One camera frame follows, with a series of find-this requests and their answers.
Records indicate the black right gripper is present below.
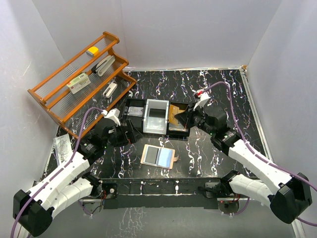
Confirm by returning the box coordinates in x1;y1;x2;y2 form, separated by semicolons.
175;102;215;136

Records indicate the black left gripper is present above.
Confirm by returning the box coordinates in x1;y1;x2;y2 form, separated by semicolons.
103;119;143;149

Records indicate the beige leather card holder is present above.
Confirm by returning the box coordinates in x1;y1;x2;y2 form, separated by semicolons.
141;144;178;169

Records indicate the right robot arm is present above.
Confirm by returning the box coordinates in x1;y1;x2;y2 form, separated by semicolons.
175;104;312;224

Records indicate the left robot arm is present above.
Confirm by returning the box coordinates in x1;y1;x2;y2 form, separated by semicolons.
10;119;143;237

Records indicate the silver card in left tray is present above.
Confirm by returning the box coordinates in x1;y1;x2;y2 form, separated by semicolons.
127;106;144;117

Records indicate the black right tray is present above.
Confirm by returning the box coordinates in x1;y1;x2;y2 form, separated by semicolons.
167;102;190;137

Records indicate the black tray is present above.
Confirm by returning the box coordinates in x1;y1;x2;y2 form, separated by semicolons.
167;102;190;137
122;99;146;132

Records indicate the white tray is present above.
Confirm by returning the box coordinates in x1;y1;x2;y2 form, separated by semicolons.
143;99;169;135

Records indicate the black left tray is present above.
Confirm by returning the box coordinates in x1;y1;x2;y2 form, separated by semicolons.
122;99;146;132

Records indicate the small white stapler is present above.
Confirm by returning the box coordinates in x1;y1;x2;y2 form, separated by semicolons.
103;82;117;99

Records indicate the orange wooden shelf rack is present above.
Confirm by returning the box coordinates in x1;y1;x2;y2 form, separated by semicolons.
28;32;136;138

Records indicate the white printed paper sheet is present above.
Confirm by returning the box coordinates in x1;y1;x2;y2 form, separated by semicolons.
53;134;72;166

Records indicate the white staples box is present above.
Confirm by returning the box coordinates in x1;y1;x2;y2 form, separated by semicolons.
67;72;91;94

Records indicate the white black stapler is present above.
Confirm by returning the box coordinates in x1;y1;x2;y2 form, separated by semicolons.
91;55;115;77

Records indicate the yellow white tape measure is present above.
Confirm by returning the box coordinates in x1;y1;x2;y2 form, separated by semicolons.
86;46;99;58

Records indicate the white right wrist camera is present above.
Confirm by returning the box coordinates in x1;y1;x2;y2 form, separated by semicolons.
194;89;210;110

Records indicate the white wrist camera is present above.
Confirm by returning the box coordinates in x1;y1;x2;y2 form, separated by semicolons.
105;108;121;125
194;89;210;110

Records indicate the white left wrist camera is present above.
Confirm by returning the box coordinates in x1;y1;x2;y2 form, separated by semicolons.
105;108;121;125

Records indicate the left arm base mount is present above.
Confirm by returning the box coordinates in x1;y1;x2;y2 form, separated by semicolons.
84;183;118;200

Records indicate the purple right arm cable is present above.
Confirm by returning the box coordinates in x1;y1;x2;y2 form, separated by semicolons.
195;81;317;228

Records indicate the aluminium frame rail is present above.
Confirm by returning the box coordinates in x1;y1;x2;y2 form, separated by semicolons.
76;178;254;216

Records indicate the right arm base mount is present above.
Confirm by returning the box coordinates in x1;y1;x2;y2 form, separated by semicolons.
198;182;234;198

